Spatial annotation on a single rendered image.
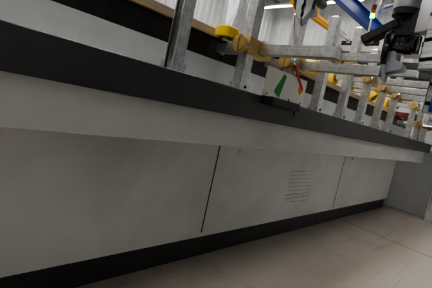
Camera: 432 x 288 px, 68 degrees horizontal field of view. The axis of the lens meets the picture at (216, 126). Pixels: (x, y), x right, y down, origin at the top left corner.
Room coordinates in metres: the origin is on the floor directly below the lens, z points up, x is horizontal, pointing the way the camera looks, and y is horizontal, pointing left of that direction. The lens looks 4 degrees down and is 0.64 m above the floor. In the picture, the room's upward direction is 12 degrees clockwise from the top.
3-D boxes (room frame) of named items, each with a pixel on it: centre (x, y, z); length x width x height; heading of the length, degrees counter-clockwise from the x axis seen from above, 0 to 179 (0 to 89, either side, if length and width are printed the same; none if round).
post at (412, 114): (2.42, -1.43, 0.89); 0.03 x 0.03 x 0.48; 46
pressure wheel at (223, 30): (1.11, 0.03, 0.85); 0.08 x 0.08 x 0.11
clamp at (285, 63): (1.18, -0.23, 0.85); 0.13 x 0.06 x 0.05; 136
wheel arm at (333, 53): (0.98, -0.11, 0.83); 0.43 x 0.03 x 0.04; 46
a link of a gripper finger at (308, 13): (1.04, -0.22, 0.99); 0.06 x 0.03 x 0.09; 136
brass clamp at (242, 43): (1.00, -0.06, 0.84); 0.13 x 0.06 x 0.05; 136
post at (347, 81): (1.53, -0.57, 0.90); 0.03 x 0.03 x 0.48; 46
